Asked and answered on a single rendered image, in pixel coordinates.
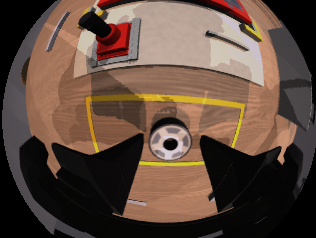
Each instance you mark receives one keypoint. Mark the yellow tape outline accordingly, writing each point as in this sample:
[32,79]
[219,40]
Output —
[163,98]

